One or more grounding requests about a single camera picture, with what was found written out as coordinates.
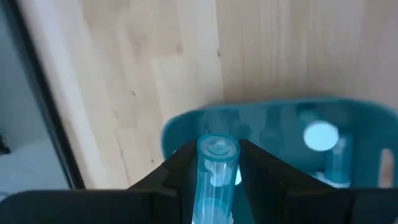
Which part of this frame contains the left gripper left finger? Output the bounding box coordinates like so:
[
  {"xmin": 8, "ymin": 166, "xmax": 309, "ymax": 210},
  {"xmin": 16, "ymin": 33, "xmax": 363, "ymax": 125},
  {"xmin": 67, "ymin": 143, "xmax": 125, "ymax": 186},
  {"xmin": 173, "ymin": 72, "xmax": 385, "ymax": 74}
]
[{"xmin": 0, "ymin": 139, "xmax": 200, "ymax": 224}]

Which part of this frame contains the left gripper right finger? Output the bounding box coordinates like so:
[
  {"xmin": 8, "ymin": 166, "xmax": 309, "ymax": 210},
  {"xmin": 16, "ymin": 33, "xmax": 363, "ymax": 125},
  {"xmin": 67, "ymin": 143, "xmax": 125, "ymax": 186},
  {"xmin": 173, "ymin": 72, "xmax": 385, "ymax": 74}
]
[{"xmin": 239, "ymin": 139, "xmax": 398, "ymax": 224}]

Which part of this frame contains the teal plastic bin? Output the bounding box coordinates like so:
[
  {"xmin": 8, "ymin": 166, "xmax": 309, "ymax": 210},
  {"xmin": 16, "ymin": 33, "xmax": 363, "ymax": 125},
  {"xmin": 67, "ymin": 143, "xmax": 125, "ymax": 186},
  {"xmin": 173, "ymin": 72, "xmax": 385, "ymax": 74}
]
[{"xmin": 160, "ymin": 96, "xmax": 398, "ymax": 224}]

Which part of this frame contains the black aluminium table frame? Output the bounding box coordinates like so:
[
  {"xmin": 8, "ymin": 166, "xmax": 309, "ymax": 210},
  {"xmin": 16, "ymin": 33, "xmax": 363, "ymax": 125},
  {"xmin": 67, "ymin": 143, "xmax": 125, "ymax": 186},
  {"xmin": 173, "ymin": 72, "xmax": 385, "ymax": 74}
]
[{"xmin": 6, "ymin": 0, "xmax": 86, "ymax": 190}]

